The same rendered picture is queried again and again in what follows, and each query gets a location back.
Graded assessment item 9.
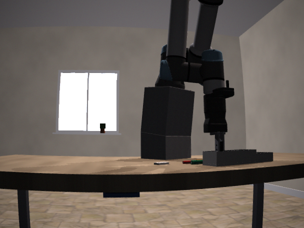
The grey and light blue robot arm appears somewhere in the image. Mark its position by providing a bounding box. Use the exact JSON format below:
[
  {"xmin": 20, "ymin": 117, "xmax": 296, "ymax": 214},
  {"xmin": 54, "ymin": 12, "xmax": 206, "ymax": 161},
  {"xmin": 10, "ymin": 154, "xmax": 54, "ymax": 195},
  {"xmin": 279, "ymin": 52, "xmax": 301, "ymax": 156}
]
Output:
[{"xmin": 155, "ymin": 0, "xmax": 225, "ymax": 89}]

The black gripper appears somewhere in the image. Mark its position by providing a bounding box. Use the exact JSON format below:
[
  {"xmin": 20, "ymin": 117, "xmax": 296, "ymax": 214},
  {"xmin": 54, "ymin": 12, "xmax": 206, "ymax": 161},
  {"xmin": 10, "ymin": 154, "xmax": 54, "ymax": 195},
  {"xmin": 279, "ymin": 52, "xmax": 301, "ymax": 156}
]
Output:
[{"xmin": 203, "ymin": 79, "xmax": 235, "ymax": 152}]

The grey rack of three bins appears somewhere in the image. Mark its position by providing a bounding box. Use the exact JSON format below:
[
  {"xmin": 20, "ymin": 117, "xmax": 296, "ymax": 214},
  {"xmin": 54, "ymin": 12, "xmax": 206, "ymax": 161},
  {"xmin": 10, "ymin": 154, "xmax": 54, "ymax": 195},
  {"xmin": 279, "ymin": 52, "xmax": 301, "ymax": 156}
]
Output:
[{"xmin": 202, "ymin": 149, "xmax": 273, "ymax": 167}]

